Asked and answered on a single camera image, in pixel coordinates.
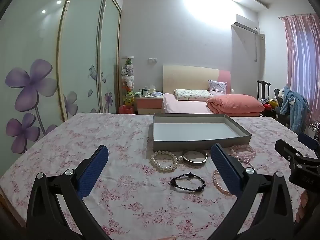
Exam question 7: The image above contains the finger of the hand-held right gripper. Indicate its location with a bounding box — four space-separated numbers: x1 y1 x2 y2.
297 132 318 153
275 139 320 167

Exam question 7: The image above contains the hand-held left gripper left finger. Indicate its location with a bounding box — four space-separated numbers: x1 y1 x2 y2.
26 144 111 240

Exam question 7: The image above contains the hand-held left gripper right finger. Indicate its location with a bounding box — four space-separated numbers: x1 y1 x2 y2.
210 143 303 240

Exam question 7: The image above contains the wide silver bangle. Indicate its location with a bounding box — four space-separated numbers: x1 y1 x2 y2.
182 149 208 166

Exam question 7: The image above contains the pink crystal bracelet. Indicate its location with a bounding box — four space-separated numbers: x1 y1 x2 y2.
229 144 257 161

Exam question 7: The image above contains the black bead bracelet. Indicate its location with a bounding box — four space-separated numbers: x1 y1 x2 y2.
170 172 206 193

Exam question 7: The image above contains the grey cardboard box tray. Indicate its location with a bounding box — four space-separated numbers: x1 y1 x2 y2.
148 113 252 150

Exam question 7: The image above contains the white pearl bracelet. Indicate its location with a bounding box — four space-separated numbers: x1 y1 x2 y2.
149 150 183 172

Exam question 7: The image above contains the person's right hand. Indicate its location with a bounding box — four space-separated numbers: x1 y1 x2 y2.
294 189 312 225

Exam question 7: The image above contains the blue plush robe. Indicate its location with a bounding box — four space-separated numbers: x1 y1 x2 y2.
280 86 311 134

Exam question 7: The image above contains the pink floral table cloth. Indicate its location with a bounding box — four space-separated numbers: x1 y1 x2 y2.
0 112 320 240

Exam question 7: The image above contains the folded pink quilt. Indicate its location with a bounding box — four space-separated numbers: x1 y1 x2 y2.
206 94 265 114

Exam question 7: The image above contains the dark wooden chair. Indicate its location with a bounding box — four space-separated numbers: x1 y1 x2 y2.
257 80 271 101

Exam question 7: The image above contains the red trash bin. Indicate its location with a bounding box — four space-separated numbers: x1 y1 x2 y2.
118 105 134 115

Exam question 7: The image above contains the pink bed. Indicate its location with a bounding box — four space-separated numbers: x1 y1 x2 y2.
162 92 261 117

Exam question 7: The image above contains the floral print pillow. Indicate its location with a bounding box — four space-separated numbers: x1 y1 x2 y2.
174 89 213 102

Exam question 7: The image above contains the purple print pillow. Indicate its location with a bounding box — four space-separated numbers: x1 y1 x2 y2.
208 80 228 95

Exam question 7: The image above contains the pink and cream nightstand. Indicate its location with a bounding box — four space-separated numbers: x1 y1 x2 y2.
136 95 164 115

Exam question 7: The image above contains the pink curtain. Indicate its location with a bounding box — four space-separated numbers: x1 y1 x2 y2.
279 14 320 103

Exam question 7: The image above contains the cream and pink headboard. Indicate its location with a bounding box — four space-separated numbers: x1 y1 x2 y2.
163 64 231 93

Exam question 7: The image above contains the plush toy column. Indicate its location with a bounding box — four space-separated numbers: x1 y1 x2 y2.
120 56 136 107

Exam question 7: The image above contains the flower print sliding wardrobe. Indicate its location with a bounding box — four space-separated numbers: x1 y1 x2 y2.
0 0 123 154

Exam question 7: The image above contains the white air conditioner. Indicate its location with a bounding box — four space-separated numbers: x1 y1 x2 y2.
231 14 259 34

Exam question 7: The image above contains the white wire rack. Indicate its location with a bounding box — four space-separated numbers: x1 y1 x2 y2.
309 120 320 141

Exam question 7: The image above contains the pink pearl bracelet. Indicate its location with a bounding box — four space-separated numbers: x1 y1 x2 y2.
212 169 231 195

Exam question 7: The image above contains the thin silver ring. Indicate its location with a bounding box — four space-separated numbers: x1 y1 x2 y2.
237 158 254 171

